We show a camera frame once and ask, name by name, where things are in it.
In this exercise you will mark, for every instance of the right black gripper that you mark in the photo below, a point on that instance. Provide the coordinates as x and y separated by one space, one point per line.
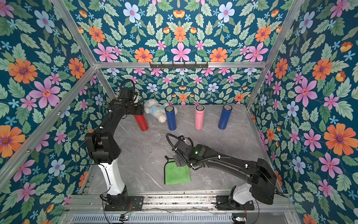
180 159

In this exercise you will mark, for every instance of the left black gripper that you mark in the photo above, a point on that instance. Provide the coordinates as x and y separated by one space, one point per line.
141 110

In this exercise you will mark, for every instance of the red thermos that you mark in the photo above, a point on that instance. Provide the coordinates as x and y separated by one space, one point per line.
142 123

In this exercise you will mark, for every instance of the green microfiber cloth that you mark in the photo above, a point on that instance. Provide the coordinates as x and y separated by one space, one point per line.
175 175

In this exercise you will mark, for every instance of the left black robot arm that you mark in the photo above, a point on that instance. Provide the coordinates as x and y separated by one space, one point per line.
101 145

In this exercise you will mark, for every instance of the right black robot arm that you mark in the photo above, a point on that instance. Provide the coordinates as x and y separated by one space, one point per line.
260 178

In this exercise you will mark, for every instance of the dark blue thermos left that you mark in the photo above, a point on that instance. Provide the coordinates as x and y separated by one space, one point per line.
171 119

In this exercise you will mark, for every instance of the pink thermos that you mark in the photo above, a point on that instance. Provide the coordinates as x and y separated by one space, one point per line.
199 116

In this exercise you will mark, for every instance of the blue thermos right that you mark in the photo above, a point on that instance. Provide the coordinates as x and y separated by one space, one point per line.
225 116

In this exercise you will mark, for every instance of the white teddy bear plush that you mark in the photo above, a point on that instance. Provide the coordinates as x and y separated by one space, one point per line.
153 107

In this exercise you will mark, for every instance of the black wall hook rail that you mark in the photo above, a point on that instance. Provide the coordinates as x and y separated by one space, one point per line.
184 65

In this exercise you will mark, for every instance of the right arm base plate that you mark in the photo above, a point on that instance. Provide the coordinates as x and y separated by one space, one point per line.
226 203

